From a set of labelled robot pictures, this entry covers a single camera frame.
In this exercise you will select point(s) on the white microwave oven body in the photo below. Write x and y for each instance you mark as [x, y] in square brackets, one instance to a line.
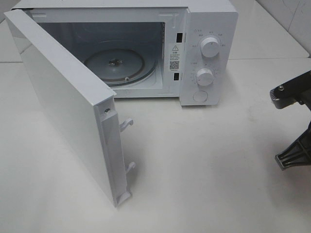
[168, 30]

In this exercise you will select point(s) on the glass microwave turntable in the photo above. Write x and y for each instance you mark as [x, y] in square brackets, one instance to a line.
[117, 67]

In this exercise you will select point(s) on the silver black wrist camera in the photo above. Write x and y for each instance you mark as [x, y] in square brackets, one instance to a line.
[295, 90]

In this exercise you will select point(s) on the white microwave door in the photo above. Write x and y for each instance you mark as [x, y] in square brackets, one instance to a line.
[80, 106]

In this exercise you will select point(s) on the white timer knob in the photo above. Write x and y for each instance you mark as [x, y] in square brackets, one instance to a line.
[204, 77]

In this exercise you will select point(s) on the round white door button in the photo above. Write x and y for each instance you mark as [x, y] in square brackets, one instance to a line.
[200, 96]

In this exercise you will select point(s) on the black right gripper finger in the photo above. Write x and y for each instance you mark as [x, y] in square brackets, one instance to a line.
[298, 153]

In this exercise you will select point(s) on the upper white power knob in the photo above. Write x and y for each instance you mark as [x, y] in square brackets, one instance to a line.
[210, 46]

